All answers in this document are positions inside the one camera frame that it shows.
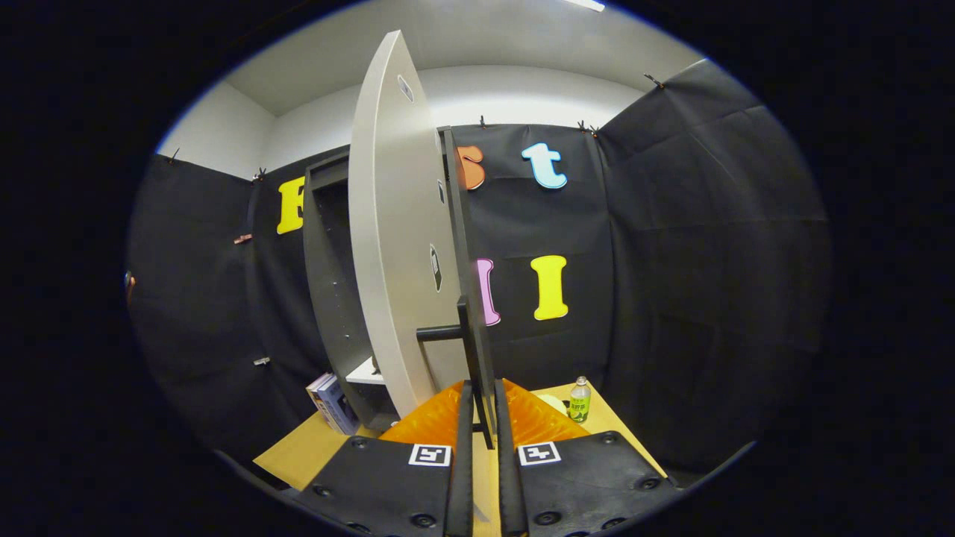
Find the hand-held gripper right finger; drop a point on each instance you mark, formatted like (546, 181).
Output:
(589, 485)

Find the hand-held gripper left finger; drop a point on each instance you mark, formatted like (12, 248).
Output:
(388, 485)

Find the dark grey shoe cabinet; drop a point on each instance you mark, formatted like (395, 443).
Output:
(328, 283)

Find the beige shoe cabinet door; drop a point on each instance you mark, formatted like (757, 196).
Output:
(395, 224)

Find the green label plastic bottle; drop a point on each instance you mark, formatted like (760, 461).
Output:
(580, 403)

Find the yellow plush toy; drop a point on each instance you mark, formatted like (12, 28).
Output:
(553, 404)

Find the blue book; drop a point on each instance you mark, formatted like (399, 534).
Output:
(340, 410)

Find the white book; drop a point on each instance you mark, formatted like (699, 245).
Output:
(317, 385)

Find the black backdrop cloth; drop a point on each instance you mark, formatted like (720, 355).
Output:
(709, 261)

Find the black clip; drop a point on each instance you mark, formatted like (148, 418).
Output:
(260, 174)
(653, 79)
(586, 129)

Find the ceiling light strip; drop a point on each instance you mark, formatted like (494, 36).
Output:
(586, 4)

